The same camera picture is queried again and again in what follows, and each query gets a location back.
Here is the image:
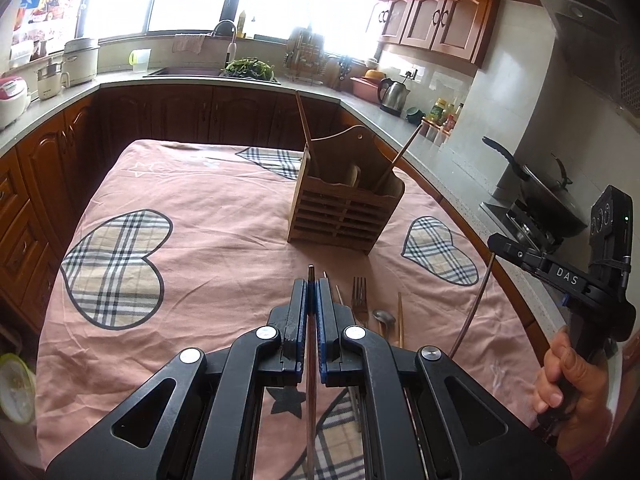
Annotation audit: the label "pink heart printed tablecloth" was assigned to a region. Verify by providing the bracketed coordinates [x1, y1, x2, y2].
[37, 139, 543, 480]

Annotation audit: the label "metal dish rack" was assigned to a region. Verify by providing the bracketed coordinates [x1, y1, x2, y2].
[285, 27, 329, 86]

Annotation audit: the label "wooden utensil holder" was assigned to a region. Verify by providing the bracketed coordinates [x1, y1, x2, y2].
[286, 126, 406, 256]

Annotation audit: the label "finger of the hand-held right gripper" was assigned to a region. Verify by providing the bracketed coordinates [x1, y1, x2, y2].
[487, 233, 552, 282]

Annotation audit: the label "wooden cabinets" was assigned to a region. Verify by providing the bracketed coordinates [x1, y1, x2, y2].
[372, 0, 502, 67]
[0, 84, 353, 333]

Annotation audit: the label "metal range hood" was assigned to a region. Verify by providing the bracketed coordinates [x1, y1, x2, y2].
[532, 0, 640, 117]

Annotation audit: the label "metal kitchen faucet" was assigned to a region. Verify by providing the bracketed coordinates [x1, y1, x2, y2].
[212, 20, 239, 69]

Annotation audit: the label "grey kitchen countertop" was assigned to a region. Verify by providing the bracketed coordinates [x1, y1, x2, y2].
[0, 67, 566, 321]

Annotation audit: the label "brown wooden chopstick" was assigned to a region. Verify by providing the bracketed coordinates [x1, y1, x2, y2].
[377, 124, 425, 192]
[449, 252, 497, 360]
[294, 90, 322, 173]

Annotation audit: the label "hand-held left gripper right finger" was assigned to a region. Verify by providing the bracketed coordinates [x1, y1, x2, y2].
[316, 279, 571, 480]

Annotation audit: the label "metal fork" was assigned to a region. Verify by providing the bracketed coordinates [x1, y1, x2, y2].
[351, 276, 370, 328]

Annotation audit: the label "wooden upper cabinets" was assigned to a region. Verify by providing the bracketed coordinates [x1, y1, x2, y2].
[372, 0, 502, 67]

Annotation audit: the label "pink cloth on sill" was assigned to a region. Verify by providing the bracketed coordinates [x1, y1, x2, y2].
[172, 34, 209, 55]

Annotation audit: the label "green leafy vegetables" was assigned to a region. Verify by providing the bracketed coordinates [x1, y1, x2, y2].
[222, 58, 279, 82]

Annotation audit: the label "person's right hand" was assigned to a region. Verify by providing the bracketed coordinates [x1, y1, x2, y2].
[531, 327, 623, 443]

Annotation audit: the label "steel electric kettle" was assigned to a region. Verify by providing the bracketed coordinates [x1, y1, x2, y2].
[377, 77, 412, 117]

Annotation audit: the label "person's right forearm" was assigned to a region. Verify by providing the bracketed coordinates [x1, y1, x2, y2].
[560, 427, 623, 480]

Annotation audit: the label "wooden lower cabinets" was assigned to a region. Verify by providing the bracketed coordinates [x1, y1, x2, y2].
[0, 84, 353, 333]

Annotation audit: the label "black wok with lid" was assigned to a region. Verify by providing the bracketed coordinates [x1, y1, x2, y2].
[482, 136, 589, 242]

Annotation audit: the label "white red rice cooker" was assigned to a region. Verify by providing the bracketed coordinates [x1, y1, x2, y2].
[0, 76, 32, 131]

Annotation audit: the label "large white cooker pot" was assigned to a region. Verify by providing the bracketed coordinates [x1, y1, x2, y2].
[62, 37, 101, 84]

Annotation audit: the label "small white electric pot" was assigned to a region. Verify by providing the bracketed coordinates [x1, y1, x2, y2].
[35, 57, 71, 97]

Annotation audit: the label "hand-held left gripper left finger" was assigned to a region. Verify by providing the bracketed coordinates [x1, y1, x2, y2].
[45, 279, 315, 480]

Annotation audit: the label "kitchen sink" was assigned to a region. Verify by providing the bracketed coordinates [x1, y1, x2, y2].
[144, 65, 226, 79]

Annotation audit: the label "pink plastic basin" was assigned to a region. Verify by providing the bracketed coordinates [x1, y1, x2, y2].
[350, 71, 384, 106]

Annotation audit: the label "black gas stove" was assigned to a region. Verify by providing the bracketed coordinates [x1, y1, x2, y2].
[480, 199, 552, 257]

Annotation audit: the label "metal spoon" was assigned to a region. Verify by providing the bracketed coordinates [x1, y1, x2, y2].
[372, 309, 397, 338]

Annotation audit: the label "fruit print wall poster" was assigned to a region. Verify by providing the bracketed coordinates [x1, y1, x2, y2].
[10, 0, 96, 50]

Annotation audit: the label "group of condiment bottles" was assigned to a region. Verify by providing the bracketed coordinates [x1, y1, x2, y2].
[419, 98, 466, 147]

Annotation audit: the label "white green bowl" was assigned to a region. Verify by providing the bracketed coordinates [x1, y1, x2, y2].
[0, 352, 39, 427]

